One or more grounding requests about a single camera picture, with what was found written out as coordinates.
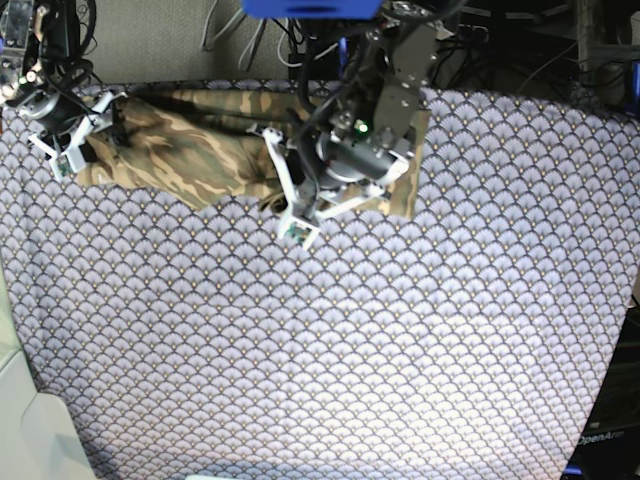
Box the white plastic bin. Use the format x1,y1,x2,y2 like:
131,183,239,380
0,269,96,480

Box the purple fan-pattern tablecloth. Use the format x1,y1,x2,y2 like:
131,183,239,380
1,90,639,479

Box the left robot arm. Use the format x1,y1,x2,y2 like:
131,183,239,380
76,2,457,247

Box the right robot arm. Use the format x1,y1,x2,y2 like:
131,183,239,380
1,0,126,181

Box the camouflage T-shirt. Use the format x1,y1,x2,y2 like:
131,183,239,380
74,88,432,221

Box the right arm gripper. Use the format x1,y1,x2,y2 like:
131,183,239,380
17,91,131,181

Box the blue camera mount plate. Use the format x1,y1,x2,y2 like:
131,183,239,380
242,0,382,20

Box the black OpenArm box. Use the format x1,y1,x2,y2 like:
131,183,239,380
562,302,639,479

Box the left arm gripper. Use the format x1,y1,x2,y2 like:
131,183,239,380
262,112,416,249

